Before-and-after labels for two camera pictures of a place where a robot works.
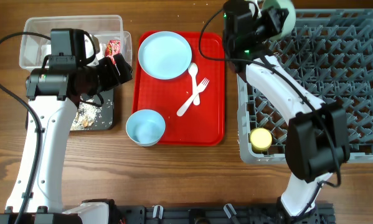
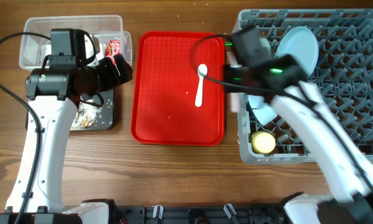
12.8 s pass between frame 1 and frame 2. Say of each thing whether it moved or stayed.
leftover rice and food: stayed
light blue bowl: moved
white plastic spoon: moved
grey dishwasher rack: stayed
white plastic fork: moved
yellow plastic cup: moved
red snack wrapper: stayed
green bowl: moved
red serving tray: stayed
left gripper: stayed
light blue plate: moved
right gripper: moved
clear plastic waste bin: stayed
